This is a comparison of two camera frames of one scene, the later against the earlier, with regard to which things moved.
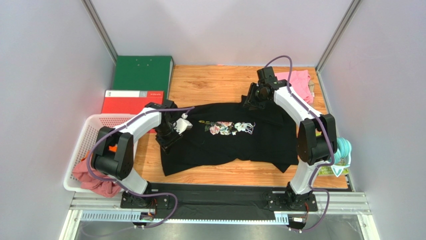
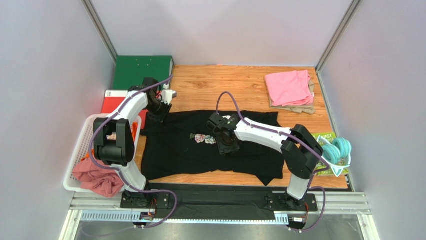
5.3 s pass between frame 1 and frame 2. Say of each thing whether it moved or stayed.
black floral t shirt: moved
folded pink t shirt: stayed
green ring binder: stayed
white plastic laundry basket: stayed
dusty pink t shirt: stayed
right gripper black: moved
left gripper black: moved
